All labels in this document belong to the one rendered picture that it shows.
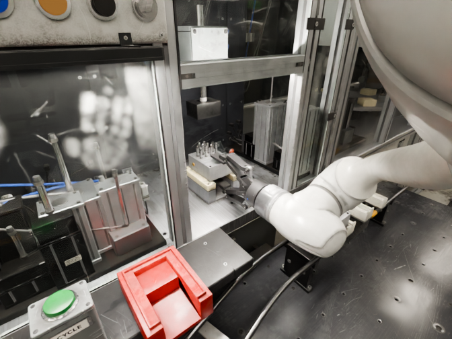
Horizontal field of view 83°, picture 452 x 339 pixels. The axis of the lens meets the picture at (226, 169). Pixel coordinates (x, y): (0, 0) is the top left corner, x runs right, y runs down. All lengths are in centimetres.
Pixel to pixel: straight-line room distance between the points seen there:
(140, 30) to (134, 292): 45
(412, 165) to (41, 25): 49
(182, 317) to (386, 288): 67
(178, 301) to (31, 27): 50
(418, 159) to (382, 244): 82
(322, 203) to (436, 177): 29
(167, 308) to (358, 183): 47
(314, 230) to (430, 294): 58
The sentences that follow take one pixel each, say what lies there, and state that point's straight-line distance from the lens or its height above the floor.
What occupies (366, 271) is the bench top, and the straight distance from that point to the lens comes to 104.
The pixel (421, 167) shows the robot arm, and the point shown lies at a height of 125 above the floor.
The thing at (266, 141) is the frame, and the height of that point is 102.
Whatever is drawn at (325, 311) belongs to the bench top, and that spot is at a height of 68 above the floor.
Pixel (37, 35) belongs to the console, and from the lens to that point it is 44.
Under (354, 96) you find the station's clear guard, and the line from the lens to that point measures 108.
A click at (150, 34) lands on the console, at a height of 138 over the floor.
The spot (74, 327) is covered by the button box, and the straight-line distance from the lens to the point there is 49.
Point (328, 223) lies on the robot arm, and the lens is 57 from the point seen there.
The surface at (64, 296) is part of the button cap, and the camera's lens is 49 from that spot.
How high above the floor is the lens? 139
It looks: 28 degrees down
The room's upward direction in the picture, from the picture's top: straight up
